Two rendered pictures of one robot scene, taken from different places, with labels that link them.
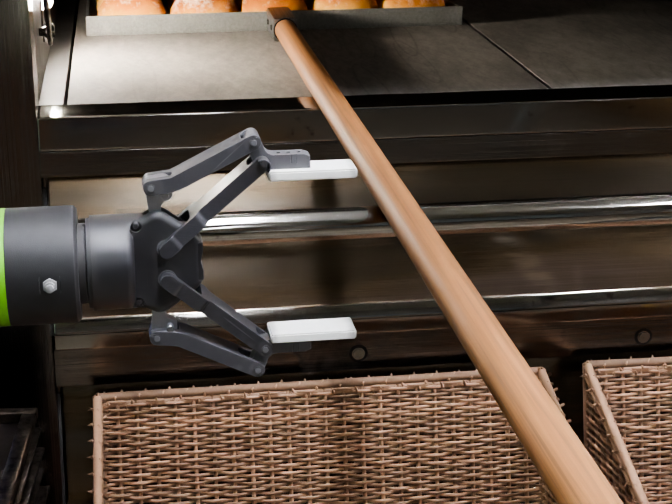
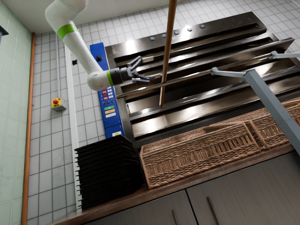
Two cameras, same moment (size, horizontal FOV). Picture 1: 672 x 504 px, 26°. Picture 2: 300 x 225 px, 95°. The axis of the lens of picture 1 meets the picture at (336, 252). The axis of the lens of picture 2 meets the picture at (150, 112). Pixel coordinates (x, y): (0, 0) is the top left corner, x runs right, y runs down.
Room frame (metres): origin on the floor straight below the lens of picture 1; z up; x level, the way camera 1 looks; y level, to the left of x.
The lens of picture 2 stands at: (0.44, 0.07, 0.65)
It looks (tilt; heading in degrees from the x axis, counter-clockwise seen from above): 22 degrees up; 3
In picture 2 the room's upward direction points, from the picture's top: 18 degrees counter-clockwise
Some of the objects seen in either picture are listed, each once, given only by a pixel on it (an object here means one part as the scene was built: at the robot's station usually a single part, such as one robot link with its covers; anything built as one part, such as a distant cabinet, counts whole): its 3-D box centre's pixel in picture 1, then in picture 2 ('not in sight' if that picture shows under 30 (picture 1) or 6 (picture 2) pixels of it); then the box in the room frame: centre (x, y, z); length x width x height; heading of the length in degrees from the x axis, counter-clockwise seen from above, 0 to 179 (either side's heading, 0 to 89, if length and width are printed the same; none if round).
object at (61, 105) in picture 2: not in sight; (58, 104); (1.46, 0.92, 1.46); 0.10 x 0.07 x 0.10; 98
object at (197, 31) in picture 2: not in sight; (184, 36); (1.75, -0.55, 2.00); 1.80 x 0.08 x 0.21; 98
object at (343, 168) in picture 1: (310, 170); (147, 59); (1.10, 0.02, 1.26); 0.07 x 0.03 x 0.01; 99
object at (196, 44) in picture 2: not in sight; (191, 45); (1.72, -0.55, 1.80); 1.79 x 0.11 x 0.19; 98
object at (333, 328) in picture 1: (311, 330); (154, 76); (1.10, 0.02, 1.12); 0.07 x 0.03 x 0.01; 99
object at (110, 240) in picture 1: (143, 260); (129, 73); (1.08, 0.15, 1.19); 0.09 x 0.07 x 0.08; 99
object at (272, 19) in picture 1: (281, 24); not in sight; (2.06, 0.08, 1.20); 0.09 x 0.04 x 0.03; 9
